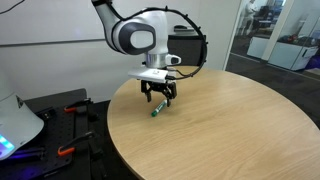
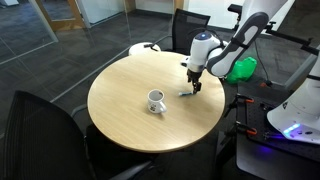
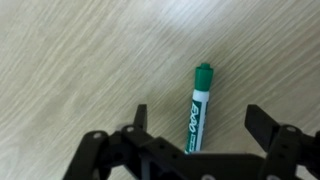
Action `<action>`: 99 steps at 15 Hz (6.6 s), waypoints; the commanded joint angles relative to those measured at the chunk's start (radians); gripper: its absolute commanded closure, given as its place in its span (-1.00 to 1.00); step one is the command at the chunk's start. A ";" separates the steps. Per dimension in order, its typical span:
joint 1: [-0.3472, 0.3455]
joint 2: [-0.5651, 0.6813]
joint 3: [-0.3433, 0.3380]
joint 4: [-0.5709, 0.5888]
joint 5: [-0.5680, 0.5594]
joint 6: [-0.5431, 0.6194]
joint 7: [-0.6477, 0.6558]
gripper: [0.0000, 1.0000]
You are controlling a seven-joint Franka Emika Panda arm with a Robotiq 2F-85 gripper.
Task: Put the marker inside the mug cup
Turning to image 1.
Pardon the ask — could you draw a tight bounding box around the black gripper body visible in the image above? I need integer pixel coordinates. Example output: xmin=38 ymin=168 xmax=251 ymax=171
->
xmin=139 ymin=79 xmax=178 ymax=98

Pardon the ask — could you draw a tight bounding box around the green dry erase marker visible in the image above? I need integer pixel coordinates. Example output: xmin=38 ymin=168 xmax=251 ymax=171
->
xmin=150 ymin=99 xmax=168 ymax=118

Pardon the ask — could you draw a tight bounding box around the black low cabinet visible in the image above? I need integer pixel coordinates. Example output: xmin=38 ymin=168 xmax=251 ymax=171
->
xmin=166 ymin=31 xmax=208 ymax=68

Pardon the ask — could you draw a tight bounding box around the dark device on cabinet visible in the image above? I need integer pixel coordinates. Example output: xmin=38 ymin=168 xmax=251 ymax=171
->
xmin=173 ymin=24 xmax=196 ymax=33

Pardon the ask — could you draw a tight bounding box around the black perforated breadboard plate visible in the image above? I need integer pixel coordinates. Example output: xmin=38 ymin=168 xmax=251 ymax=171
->
xmin=0 ymin=88 xmax=91 ymax=180

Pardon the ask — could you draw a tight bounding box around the small black labelled block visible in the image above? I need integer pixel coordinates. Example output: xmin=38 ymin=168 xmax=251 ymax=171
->
xmin=41 ymin=106 xmax=56 ymax=120

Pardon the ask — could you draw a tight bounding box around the plain white office cabinet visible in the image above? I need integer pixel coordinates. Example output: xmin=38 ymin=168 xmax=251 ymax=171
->
xmin=247 ymin=35 xmax=278 ymax=60

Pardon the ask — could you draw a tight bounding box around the person in white shirt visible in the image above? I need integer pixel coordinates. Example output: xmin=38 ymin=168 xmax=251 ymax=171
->
xmin=245 ymin=0 xmax=260 ymax=36

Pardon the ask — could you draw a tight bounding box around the white cabinet with printer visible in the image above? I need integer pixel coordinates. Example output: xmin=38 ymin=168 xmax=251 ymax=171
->
xmin=267 ymin=41 xmax=319 ymax=72

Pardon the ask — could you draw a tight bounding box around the white device at left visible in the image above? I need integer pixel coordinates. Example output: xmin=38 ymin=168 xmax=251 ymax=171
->
xmin=0 ymin=92 xmax=45 ymax=162

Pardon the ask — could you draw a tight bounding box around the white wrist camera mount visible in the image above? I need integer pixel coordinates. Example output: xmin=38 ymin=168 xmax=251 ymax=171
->
xmin=127 ymin=65 xmax=170 ymax=84

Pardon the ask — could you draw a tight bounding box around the orange handled black clamp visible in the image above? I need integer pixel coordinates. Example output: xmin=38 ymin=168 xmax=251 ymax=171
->
xmin=57 ymin=130 xmax=96 ymax=158
xmin=63 ymin=97 xmax=94 ymax=114

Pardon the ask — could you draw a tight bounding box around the white glass wall post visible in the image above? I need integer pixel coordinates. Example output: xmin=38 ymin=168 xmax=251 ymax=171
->
xmin=260 ymin=0 xmax=296 ymax=62

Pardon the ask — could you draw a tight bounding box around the thin black wall cable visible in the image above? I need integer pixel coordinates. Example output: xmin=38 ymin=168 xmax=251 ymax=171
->
xmin=0 ymin=0 xmax=26 ymax=15

